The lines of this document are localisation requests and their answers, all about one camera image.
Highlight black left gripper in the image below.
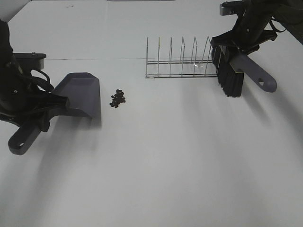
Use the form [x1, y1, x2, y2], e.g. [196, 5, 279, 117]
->
[0, 54, 70, 132]

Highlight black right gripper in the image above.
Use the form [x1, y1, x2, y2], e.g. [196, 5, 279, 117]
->
[211, 0, 277, 55]

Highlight grey plastic dustpan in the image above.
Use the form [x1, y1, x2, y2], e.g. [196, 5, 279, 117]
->
[8, 72, 101, 155]

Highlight pile of coffee beans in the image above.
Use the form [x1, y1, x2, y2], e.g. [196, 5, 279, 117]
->
[109, 89, 126, 108]

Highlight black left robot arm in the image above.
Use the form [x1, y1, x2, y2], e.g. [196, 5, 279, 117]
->
[0, 21, 69, 132]

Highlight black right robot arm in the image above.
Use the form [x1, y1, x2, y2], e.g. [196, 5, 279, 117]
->
[211, 0, 303, 54]

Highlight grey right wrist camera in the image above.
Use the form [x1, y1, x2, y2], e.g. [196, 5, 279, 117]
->
[219, 0, 247, 16]

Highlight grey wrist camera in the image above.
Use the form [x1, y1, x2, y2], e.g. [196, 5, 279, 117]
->
[219, 0, 247, 16]
[14, 52, 46, 70]

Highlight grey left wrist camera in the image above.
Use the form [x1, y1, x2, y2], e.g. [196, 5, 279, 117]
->
[14, 52, 46, 70]

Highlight chrome wire dish rack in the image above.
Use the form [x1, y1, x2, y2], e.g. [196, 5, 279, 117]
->
[145, 37, 217, 79]

